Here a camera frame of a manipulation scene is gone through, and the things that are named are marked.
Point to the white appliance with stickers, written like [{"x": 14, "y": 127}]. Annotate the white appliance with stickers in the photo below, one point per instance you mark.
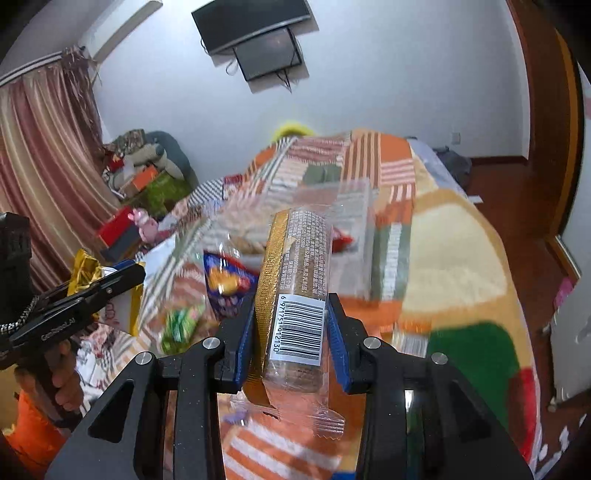
[{"x": 572, "y": 350}]

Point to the green snack packet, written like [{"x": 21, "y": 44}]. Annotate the green snack packet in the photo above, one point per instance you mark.
[{"x": 182, "y": 327}]

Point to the beige green fleece blanket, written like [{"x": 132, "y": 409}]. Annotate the beige green fleece blanket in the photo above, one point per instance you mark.
[{"x": 457, "y": 267}]

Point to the black wall television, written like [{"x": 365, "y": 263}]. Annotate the black wall television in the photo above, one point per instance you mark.
[{"x": 249, "y": 21}]

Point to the pink plush toy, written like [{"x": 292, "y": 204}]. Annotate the pink plush toy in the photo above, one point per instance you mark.
[{"x": 147, "y": 226}]

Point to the clear plastic container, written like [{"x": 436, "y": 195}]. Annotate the clear plastic container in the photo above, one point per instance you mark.
[{"x": 351, "y": 217}]

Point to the grey backpack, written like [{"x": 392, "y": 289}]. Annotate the grey backpack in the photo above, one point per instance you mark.
[{"x": 455, "y": 166}]

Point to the blue snack bag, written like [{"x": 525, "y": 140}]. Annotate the blue snack bag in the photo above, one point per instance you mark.
[{"x": 228, "y": 284}]

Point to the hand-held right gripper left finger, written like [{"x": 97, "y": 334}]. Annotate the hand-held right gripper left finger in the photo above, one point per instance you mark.
[{"x": 243, "y": 350}]

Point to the orange striped patchwork blanket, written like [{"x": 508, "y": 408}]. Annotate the orange striped patchwork blanket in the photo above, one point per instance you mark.
[{"x": 364, "y": 157}]

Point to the clear cracker packet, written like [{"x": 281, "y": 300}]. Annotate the clear cracker packet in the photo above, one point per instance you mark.
[{"x": 244, "y": 244}]

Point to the yellow foil snack packet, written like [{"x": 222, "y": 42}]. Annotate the yellow foil snack packet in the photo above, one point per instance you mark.
[{"x": 92, "y": 270}]

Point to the striped red-gold curtain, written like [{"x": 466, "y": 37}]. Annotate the striped red-gold curtain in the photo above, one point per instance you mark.
[{"x": 41, "y": 152}]

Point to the person's orange clothing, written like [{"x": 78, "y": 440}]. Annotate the person's orange clothing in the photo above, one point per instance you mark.
[{"x": 32, "y": 438}]

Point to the checkered patchwork quilt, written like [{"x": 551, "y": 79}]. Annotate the checkered patchwork quilt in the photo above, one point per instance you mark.
[{"x": 205, "y": 194}]

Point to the white wall socket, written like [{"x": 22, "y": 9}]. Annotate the white wall socket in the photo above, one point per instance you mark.
[{"x": 455, "y": 138}]

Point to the gold-edged biscuit packet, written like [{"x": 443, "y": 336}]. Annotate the gold-edged biscuit packet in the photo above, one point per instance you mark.
[{"x": 295, "y": 295}]

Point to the grey-green plush cushion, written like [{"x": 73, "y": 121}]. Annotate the grey-green plush cushion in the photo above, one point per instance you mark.
[{"x": 168, "y": 152}]

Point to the white air conditioner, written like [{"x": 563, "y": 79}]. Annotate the white air conditioner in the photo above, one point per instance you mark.
[{"x": 120, "y": 30}]

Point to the green patterned cloth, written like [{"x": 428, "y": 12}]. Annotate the green patterned cloth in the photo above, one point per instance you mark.
[{"x": 168, "y": 194}]

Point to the orange cardboard box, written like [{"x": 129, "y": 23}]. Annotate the orange cardboard box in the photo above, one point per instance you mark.
[{"x": 145, "y": 180}]

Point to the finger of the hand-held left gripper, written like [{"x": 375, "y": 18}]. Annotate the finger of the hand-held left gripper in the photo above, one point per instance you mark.
[
  {"x": 115, "y": 284},
  {"x": 55, "y": 330}
]

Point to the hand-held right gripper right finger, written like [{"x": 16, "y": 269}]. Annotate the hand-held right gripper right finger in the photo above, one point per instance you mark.
[{"x": 337, "y": 350}]

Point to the wooden door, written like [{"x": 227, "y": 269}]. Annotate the wooden door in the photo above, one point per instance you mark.
[{"x": 549, "y": 138}]

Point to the red snack packet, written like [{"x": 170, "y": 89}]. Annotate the red snack packet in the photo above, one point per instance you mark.
[{"x": 342, "y": 240}]

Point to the person's left hand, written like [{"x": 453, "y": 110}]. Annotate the person's left hand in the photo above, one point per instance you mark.
[{"x": 67, "y": 383}]

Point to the red box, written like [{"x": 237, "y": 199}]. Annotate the red box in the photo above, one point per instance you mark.
[{"x": 115, "y": 228}]

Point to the small black wall monitor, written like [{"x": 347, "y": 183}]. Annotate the small black wall monitor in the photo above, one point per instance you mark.
[{"x": 270, "y": 53}]

